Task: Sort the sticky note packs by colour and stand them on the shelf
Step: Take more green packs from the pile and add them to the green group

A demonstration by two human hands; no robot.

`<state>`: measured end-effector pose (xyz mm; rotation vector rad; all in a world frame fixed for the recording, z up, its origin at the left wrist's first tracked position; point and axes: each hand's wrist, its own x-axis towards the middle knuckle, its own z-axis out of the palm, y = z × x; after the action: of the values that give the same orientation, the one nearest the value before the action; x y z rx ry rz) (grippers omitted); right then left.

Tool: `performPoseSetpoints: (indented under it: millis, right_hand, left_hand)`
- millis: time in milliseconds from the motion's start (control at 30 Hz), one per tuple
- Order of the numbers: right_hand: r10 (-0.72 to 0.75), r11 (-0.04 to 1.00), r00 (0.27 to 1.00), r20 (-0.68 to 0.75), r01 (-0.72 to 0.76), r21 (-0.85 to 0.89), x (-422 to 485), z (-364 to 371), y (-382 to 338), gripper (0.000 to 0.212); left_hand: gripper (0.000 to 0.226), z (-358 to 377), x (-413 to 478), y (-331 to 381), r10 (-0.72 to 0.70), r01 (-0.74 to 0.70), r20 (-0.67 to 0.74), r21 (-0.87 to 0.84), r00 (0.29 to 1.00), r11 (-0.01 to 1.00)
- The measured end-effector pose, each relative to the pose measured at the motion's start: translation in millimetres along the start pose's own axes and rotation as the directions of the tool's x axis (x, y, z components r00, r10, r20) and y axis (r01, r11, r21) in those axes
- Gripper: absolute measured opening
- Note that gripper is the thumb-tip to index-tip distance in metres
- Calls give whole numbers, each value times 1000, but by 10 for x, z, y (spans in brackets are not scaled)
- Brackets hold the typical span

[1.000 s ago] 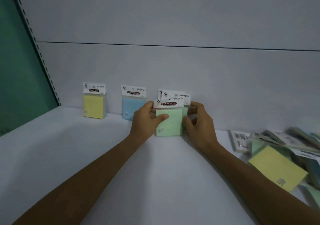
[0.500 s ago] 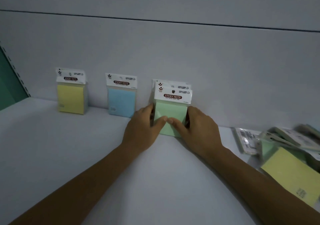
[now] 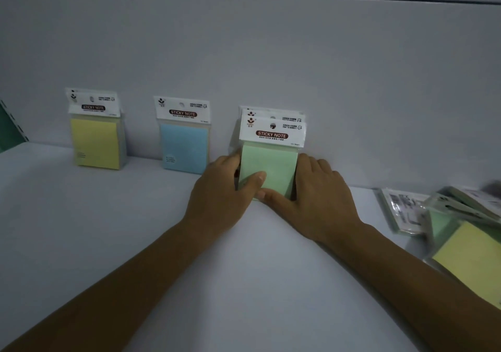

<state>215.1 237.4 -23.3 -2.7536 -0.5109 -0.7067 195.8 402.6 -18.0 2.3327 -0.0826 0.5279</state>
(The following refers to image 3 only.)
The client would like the person's right hand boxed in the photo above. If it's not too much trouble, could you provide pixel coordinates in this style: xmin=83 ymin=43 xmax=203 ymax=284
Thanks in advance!
xmin=258 ymin=153 xmax=364 ymax=244

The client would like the person's left hand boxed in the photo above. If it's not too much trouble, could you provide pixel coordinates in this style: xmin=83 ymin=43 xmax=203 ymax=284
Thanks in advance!
xmin=183 ymin=153 xmax=268 ymax=241

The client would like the person's right forearm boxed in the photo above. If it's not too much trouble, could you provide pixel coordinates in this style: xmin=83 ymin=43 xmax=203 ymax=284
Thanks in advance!
xmin=318 ymin=223 xmax=501 ymax=352

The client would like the person's left forearm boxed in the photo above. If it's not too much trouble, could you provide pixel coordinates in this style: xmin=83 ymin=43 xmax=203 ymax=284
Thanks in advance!
xmin=0 ymin=220 xmax=239 ymax=352

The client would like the blue sticky note pack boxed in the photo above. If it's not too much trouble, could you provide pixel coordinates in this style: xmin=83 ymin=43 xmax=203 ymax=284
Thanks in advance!
xmin=153 ymin=95 xmax=211 ymax=175

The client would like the sticky note pack white back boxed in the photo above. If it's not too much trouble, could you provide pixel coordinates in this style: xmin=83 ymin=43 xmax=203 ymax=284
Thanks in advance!
xmin=377 ymin=187 xmax=432 ymax=236

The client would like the yellow sticky note pack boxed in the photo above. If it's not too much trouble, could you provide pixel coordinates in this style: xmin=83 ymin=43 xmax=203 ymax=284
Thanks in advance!
xmin=428 ymin=220 xmax=501 ymax=310
xmin=64 ymin=87 xmax=128 ymax=170

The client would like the green box with dotted edge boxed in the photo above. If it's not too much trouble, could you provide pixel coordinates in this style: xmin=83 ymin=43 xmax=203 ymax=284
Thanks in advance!
xmin=0 ymin=99 xmax=30 ymax=154

